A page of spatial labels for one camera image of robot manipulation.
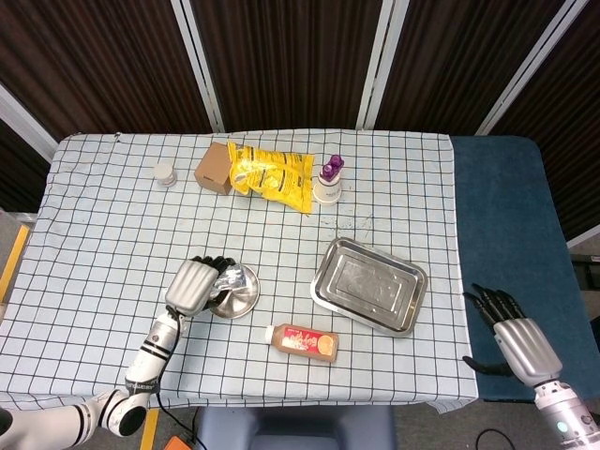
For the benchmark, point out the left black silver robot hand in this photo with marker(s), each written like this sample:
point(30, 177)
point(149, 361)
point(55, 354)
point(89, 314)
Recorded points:
point(190, 286)

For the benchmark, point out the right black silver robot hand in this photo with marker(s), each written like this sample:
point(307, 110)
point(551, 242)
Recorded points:
point(525, 347)

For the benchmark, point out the clear plastic bottle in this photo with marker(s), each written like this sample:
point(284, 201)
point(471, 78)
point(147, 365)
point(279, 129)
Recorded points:
point(232, 279)

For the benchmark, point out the brown milk tea bottle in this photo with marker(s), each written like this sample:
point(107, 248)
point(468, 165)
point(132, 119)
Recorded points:
point(304, 342)

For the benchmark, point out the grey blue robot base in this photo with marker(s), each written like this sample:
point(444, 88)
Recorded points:
point(295, 429)

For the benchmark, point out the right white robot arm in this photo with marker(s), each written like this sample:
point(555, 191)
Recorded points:
point(562, 417)

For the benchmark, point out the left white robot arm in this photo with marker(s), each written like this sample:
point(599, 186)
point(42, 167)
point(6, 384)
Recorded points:
point(154, 347)

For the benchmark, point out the round metal plate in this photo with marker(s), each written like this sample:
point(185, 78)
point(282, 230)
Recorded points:
point(239, 304)

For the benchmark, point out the white checkered tablecloth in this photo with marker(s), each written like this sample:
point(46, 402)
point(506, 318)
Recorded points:
point(117, 244)

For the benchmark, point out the dark equipment box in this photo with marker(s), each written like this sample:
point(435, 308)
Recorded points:
point(586, 272)

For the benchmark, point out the teal felt table cover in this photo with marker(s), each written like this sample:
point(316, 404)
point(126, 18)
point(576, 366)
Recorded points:
point(506, 234)

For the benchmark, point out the small white jar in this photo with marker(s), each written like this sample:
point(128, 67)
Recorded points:
point(165, 174)

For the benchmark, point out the small cardboard box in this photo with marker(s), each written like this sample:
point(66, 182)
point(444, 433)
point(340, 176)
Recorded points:
point(213, 171)

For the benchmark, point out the yellow snack bag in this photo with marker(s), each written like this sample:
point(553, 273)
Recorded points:
point(272, 178)

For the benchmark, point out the orange object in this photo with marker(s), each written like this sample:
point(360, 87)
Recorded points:
point(180, 443)

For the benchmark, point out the white paper cup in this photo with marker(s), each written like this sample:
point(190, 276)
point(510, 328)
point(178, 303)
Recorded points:
point(326, 192)

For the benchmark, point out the rectangular steel tray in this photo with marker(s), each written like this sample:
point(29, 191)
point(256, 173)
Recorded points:
point(370, 281)

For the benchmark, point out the purple toy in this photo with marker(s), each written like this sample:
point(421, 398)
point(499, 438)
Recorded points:
point(332, 166)

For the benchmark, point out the brown partition panel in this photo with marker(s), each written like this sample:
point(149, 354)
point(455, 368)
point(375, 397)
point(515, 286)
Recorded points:
point(576, 117)
point(290, 61)
point(459, 61)
point(94, 61)
point(14, 178)

